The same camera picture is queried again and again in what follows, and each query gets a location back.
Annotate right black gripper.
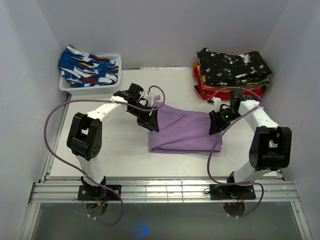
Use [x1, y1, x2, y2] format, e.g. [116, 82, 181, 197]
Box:
[208, 108, 242, 136]

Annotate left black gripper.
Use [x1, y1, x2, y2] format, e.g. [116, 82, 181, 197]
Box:
[127, 103, 160, 133]

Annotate purple trousers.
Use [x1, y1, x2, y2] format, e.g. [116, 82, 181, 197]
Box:
[148, 102, 223, 154]

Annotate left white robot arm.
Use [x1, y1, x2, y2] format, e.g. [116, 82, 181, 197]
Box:
[66, 83, 161, 200]

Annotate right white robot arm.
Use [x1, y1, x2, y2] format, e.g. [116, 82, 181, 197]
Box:
[209, 87, 292, 199]

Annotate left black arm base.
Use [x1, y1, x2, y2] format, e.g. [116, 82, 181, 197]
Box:
[77, 185, 120, 201]

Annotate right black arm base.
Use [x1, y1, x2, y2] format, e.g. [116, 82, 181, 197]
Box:
[203, 184, 256, 200]

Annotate red folded trousers stack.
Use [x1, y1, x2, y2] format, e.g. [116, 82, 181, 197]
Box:
[192, 61, 269, 100]

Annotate black white patterned folded trousers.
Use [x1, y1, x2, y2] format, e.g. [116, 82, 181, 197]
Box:
[196, 47, 272, 87]

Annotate blue patterned trousers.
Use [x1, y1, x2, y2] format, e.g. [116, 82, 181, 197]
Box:
[58, 46, 120, 88]

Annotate white plastic basket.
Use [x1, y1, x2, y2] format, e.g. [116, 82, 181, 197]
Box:
[58, 53, 123, 96]

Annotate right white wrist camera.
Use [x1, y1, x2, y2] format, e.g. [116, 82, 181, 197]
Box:
[207, 97, 222, 111]

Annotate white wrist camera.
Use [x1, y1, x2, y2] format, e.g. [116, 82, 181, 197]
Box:
[207, 97, 222, 111]
[145, 94, 161, 105]

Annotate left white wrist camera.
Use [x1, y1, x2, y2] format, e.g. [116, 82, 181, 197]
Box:
[145, 94, 161, 105]

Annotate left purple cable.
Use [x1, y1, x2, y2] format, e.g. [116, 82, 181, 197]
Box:
[43, 85, 167, 227]

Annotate aluminium rail frame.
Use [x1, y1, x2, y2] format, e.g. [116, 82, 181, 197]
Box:
[19, 159, 313, 240]

